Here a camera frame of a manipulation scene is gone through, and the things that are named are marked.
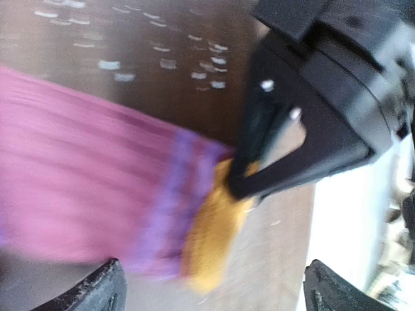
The maroon purple orange sock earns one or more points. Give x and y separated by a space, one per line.
84 180

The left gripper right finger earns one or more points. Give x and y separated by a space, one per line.
326 290

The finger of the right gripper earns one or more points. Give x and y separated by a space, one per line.
308 145

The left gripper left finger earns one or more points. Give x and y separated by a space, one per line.
103 289

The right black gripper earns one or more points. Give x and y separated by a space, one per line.
346 64

